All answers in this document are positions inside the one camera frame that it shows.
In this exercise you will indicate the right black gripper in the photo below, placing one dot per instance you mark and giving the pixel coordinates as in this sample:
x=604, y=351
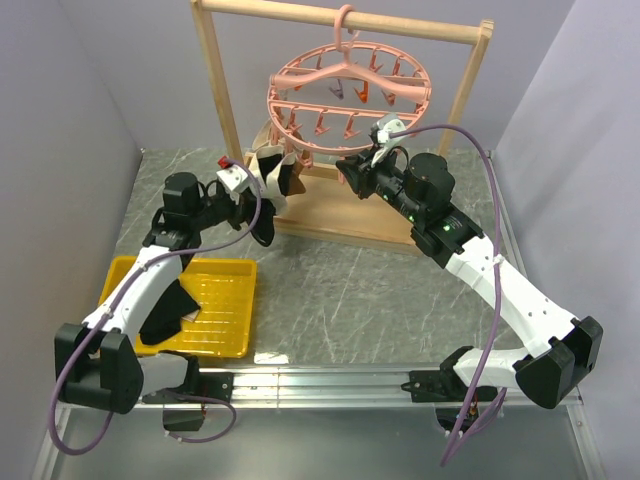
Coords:
x=360, y=175

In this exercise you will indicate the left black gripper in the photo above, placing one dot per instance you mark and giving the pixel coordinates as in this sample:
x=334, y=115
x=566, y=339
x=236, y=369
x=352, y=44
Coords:
x=240, y=212

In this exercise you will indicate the black underwear beige waistband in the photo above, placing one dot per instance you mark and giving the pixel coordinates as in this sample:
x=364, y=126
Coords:
x=275, y=185

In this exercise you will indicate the pink round clip hanger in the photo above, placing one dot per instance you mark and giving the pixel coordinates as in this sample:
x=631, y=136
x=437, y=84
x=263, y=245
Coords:
x=320, y=101

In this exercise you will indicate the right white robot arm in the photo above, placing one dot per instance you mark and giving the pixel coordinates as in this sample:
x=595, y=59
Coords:
x=558, y=350

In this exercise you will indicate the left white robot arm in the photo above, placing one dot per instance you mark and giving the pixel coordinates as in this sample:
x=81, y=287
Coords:
x=95, y=362

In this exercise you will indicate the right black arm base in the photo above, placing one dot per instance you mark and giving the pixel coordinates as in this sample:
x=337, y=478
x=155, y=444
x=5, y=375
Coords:
x=438, y=387

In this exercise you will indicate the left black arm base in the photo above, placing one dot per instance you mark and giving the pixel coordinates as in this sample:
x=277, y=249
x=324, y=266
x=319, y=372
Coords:
x=185, y=408

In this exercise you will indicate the brown underwear striped waistband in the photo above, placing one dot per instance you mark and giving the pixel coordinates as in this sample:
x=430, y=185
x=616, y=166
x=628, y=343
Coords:
x=264, y=138

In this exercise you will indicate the black underwear in tray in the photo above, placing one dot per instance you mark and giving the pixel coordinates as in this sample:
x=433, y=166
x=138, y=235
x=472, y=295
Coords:
x=165, y=319

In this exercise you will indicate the wooden hanging rack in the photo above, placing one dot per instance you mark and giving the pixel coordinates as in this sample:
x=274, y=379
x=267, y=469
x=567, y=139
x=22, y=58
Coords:
x=326, y=211

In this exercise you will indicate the yellow plastic tray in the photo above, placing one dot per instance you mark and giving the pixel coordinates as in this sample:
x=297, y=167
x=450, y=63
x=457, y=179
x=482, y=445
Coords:
x=224, y=289

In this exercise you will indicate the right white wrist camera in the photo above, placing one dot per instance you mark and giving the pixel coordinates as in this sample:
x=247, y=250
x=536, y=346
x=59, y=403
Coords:
x=385, y=135

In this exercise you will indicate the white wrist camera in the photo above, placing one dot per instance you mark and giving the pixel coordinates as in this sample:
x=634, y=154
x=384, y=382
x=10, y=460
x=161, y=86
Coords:
x=385, y=135
x=233, y=178

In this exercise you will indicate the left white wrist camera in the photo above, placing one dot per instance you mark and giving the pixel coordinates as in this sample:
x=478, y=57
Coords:
x=233, y=178

